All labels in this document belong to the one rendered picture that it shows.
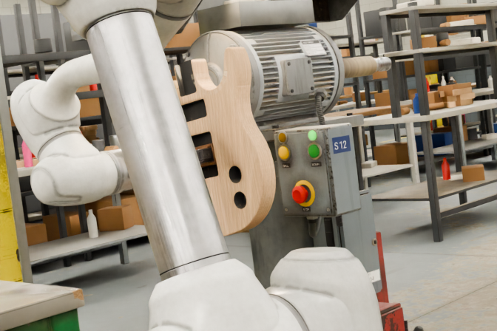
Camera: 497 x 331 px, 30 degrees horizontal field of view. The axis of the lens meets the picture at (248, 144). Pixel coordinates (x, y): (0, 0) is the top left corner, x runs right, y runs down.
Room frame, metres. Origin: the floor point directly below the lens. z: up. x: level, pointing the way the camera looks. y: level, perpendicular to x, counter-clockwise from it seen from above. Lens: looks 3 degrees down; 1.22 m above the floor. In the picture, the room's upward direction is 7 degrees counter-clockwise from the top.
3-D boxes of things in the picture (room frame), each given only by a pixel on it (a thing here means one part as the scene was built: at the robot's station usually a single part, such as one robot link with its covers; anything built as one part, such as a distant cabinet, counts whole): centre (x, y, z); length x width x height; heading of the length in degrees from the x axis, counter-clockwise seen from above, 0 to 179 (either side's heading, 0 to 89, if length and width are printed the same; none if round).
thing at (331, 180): (2.18, -0.18, 0.99); 0.24 x 0.21 x 0.26; 136
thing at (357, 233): (2.36, -0.22, 0.93); 0.15 x 0.10 x 0.55; 136
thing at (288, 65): (2.41, -0.07, 1.25); 0.41 x 0.27 x 0.26; 136
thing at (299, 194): (2.08, -0.11, 0.98); 0.04 x 0.04 x 0.04; 46
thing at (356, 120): (2.46, -0.11, 1.11); 0.36 x 0.24 x 0.04; 136
